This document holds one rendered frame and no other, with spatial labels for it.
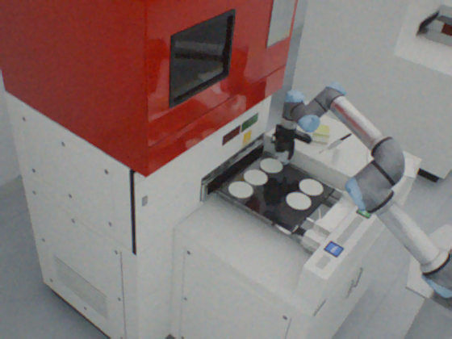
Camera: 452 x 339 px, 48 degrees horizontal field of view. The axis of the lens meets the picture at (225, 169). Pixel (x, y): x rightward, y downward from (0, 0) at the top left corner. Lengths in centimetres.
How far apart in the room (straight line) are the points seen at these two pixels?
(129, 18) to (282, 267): 107
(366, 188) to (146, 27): 90
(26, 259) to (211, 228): 137
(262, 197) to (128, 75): 87
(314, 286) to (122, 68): 96
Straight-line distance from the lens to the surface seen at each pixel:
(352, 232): 197
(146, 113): 150
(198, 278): 214
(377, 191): 179
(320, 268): 182
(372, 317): 299
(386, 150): 182
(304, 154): 227
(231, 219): 210
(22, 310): 290
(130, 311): 228
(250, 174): 220
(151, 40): 140
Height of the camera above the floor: 229
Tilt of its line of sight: 39 degrees down
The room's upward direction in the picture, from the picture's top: 7 degrees clockwise
